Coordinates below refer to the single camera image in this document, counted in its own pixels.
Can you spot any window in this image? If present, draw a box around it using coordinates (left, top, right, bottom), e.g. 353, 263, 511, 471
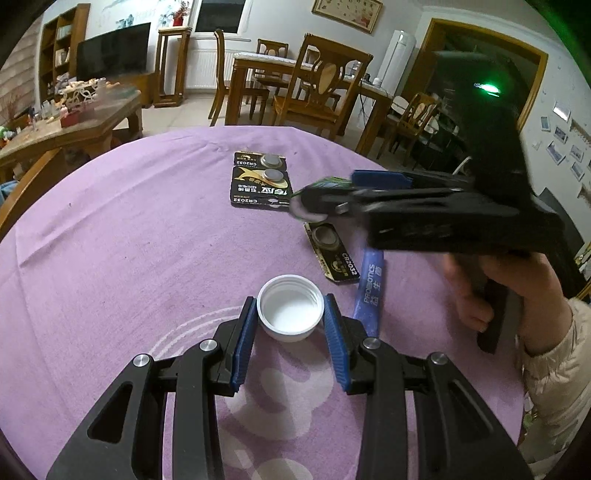
194, 0, 247, 35

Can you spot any striped window blind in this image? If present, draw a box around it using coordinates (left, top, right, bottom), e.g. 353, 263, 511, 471
0, 28, 44, 121

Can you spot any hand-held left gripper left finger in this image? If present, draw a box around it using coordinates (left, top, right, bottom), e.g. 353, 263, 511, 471
45, 296, 258, 480

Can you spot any black television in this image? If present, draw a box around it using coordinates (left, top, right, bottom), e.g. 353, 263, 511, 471
76, 22, 152, 85

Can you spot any wooden dining table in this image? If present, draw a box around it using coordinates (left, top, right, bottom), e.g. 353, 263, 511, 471
225, 52, 393, 153

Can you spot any large black battery card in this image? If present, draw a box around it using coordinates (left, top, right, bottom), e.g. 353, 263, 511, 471
228, 166, 295, 209

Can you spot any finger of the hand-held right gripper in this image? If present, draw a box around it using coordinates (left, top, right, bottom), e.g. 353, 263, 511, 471
288, 187, 462, 220
352, 170, 468, 190

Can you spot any white standing air conditioner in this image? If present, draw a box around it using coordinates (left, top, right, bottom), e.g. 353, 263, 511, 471
381, 30, 417, 94

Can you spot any blue sachet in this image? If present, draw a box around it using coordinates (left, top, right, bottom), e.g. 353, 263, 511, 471
352, 248, 386, 340

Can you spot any tall wooden plant stand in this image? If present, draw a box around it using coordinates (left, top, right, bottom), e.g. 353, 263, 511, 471
154, 26, 193, 109

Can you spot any group of wall photos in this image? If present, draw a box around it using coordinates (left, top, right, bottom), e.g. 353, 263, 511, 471
538, 100, 591, 185

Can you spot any wooden television stand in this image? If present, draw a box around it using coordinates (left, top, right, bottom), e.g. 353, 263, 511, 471
106, 71, 156, 109

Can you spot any wooden sofa armrest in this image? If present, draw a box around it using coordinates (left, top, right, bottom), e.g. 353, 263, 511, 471
0, 148, 62, 228

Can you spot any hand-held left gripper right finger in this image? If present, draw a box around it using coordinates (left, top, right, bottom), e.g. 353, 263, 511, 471
323, 294, 535, 480

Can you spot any person's right forearm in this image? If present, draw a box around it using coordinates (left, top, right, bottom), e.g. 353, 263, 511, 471
516, 298, 591, 462

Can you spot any small black battery card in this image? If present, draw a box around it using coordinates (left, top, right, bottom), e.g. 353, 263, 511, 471
233, 151, 288, 169

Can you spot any wooden bookshelf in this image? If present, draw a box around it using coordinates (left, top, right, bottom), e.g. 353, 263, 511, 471
39, 4, 90, 93

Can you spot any green patterned wrapper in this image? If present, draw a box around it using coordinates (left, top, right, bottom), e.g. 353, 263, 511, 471
302, 176, 356, 193

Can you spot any white bottle cap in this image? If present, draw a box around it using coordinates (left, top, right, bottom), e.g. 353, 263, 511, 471
257, 274, 325, 343

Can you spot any gold-edged black battery card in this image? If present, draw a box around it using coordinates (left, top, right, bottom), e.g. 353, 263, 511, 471
303, 222, 360, 286

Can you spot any framed wall picture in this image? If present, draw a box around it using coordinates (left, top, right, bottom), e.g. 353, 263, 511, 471
311, 0, 385, 34

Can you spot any purple tablecloth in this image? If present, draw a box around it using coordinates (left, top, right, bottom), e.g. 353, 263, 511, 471
0, 124, 532, 480

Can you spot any white radiator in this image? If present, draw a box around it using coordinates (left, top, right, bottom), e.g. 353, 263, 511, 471
187, 48, 232, 92

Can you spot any person's right hand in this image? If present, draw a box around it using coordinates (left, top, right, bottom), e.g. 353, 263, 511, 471
442, 251, 574, 357

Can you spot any wooden dining chair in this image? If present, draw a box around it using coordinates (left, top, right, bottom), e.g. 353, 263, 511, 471
255, 39, 290, 59
383, 92, 443, 161
209, 28, 271, 127
272, 33, 374, 141

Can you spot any white ornament rack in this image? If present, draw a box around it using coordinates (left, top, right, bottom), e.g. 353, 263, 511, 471
55, 79, 116, 105

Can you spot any wooden coffee table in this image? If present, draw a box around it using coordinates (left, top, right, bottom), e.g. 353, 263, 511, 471
0, 85, 144, 185

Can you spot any wooden door frame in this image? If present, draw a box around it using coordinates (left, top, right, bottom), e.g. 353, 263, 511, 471
402, 18, 549, 139

